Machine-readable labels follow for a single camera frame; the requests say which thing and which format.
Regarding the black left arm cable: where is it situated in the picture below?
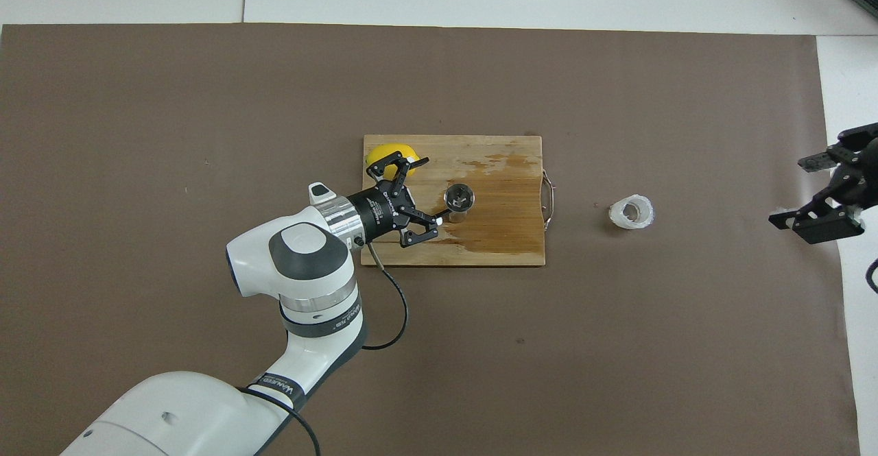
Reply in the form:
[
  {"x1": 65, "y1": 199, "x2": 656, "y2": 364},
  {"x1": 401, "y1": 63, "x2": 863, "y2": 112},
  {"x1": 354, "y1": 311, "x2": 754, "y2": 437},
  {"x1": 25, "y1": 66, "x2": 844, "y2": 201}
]
[{"x1": 237, "y1": 237, "x2": 410, "y2": 456}]

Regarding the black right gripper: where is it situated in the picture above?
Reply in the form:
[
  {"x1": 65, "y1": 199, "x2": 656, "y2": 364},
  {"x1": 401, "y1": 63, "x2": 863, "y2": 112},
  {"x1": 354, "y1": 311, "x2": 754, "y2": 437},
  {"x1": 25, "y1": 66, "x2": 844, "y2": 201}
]
[{"x1": 768, "y1": 122, "x2": 878, "y2": 245}]

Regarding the steel double jigger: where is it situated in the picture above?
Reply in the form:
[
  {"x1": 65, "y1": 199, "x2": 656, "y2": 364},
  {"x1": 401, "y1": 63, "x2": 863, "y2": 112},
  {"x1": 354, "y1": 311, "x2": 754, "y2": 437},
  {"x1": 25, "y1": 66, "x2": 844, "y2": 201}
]
[{"x1": 442, "y1": 183, "x2": 475, "y2": 225}]

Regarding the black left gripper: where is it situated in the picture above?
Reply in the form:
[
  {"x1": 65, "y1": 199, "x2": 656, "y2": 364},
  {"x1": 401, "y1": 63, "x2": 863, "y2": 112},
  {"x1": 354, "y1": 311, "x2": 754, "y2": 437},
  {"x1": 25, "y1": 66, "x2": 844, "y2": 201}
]
[{"x1": 346, "y1": 149, "x2": 443, "y2": 249}]

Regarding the brown paper table mat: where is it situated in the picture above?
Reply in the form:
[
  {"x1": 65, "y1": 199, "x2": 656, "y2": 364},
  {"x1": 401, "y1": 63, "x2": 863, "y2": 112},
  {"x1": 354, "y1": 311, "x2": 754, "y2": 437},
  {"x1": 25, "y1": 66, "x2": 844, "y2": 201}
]
[{"x1": 0, "y1": 23, "x2": 862, "y2": 456}]

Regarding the translucent plastic cup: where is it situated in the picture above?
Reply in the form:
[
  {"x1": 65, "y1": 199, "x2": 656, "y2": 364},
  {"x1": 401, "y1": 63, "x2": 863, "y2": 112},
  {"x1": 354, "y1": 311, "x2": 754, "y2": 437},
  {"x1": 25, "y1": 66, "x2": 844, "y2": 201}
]
[{"x1": 608, "y1": 194, "x2": 654, "y2": 231}]

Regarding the yellow lemon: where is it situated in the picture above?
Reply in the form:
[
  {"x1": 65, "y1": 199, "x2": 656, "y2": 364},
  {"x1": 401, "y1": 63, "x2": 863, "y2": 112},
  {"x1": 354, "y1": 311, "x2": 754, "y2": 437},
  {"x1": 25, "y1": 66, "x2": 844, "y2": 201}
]
[{"x1": 366, "y1": 143, "x2": 419, "y2": 181}]

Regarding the wooden cutting board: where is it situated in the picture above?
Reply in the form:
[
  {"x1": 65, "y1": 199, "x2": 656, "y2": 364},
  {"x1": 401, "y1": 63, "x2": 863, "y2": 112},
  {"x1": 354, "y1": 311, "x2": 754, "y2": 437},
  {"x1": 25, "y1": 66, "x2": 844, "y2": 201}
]
[{"x1": 360, "y1": 134, "x2": 556, "y2": 267}]

